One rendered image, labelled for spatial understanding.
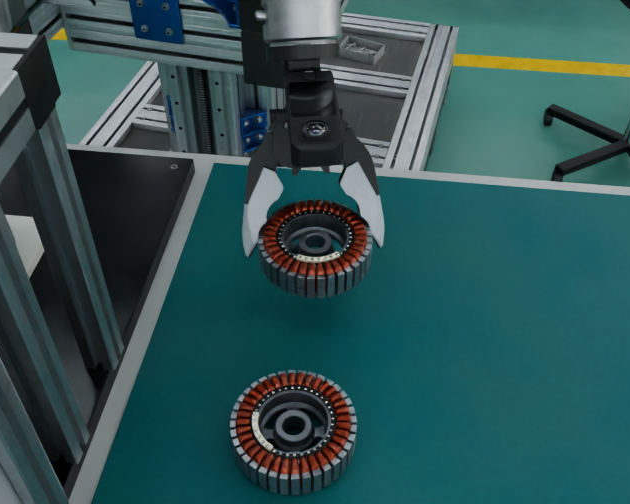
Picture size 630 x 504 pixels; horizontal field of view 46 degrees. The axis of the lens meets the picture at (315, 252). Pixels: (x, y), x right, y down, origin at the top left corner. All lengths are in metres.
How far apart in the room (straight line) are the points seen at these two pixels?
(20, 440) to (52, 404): 0.07
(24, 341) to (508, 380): 0.45
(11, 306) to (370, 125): 1.56
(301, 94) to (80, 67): 2.12
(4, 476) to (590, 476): 0.48
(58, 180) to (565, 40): 2.52
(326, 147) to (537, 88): 2.04
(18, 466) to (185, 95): 1.10
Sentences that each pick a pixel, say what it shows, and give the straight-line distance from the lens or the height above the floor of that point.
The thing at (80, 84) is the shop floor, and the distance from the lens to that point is 2.68.
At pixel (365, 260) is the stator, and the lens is 0.72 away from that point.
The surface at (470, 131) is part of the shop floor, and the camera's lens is 2.39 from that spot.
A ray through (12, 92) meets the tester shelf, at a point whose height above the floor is 1.11.
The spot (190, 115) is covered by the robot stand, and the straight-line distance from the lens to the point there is 1.58.
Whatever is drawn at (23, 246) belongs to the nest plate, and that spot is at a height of 0.78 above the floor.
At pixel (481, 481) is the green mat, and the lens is 0.70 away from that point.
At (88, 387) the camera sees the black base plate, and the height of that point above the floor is 0.77.
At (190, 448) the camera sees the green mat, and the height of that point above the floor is 0.75.
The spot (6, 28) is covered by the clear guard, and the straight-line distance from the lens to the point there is 0.67.
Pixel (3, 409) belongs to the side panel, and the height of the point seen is 0.94.
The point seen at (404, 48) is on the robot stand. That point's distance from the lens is 2.36.
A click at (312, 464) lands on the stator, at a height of 0.79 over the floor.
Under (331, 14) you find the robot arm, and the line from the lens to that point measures 0.72.
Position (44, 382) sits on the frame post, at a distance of 0.61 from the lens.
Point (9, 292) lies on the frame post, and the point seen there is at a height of 0.99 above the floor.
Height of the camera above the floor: 1.36
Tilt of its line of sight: 44 degrees down
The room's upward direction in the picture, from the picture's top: straight up
